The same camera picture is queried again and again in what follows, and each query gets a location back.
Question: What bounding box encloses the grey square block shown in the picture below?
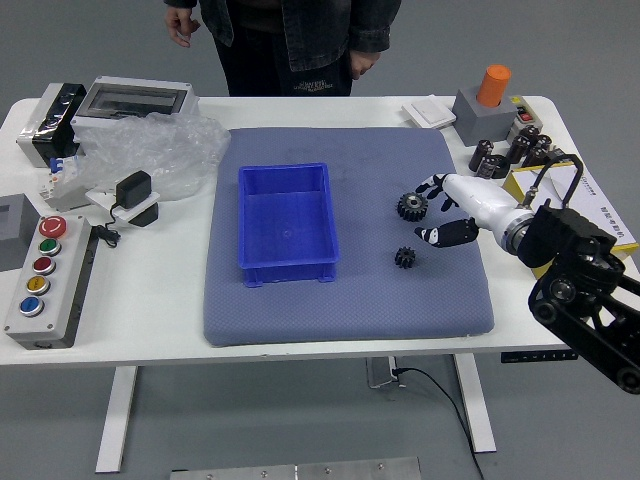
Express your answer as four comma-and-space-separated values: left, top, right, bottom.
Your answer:
452, 87, 519, 148

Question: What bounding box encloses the grey box with dark face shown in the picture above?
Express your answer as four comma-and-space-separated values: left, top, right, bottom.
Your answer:
0, 193, 42, 274

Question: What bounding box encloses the small black gear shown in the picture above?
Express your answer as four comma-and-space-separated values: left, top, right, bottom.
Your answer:
394, 245, 420, 269

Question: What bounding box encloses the blue plastic box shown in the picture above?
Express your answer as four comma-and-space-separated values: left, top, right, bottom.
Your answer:
236, 162, 343, 289

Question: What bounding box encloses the black adapter cord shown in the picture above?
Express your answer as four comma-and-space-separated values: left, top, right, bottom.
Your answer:
92, 199, 124, 249

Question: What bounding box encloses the clear crumpled plastic bag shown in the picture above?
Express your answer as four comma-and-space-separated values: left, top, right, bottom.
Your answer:
74, 112, 232, 202

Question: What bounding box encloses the black power cable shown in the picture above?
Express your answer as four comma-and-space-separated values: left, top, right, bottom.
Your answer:
392, 367, 486, 480

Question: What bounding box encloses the black power adapter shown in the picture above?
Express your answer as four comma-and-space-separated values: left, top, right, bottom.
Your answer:
115, 170, 153, 208

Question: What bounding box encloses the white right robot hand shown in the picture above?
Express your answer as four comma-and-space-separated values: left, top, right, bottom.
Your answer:
413, 172, 521, 250

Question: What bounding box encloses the white socket panel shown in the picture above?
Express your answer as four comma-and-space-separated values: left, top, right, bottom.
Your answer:
84, 185, 164, 229

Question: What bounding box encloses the person's right hand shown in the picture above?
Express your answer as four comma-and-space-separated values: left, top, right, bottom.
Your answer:
164, 7, 201, 49

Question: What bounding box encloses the black and white wrapped box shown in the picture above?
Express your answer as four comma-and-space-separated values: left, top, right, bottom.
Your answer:
16, 82, 89, 169

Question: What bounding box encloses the grey push-button control box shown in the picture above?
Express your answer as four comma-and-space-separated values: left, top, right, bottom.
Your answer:
3, 215, 96, 350

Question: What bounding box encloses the blue-grey padded mat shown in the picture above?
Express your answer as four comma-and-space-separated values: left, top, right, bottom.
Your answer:
202, 126, 496, 348

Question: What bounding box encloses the grey metal plate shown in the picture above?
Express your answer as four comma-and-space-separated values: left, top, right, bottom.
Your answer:
169, 455, 422, 480

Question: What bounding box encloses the white circuit breaker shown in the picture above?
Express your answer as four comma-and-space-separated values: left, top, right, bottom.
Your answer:
39, 154, 91, 211

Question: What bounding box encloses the orange cylinder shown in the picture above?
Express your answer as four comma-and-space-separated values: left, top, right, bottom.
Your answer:
476, 64, 513, 107

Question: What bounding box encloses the white switch box, red button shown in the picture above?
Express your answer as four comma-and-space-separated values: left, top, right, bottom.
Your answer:
508, 94, 539, 141

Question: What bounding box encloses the black table control panel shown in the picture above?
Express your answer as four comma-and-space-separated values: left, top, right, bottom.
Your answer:
501, 351, 581, 364

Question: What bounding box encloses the white distribution box, clear cover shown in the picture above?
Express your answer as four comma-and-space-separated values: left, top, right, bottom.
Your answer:
71, 75, 200, 132

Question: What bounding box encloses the white wall switch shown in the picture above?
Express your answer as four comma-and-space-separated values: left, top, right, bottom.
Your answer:
401, 94, 457, 130

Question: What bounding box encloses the white table leg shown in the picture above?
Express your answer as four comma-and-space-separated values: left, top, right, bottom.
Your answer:
452, 353, 498, 454
94, 366, 139, 475

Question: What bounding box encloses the yellow and white cardboard box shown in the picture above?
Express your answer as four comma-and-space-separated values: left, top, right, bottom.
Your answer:
502, 164, 640, 279

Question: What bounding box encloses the person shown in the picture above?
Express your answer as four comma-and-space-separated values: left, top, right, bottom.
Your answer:
163, 0, 404, 98

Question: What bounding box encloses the person's left hand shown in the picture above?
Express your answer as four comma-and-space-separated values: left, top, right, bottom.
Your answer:
349, 49, 377, 81

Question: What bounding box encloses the big black gear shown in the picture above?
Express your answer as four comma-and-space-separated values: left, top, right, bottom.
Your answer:
397, 192, 430, 225

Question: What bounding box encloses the metal box under table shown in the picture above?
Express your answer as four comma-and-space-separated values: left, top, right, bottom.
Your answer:
365, 356, 407, 390

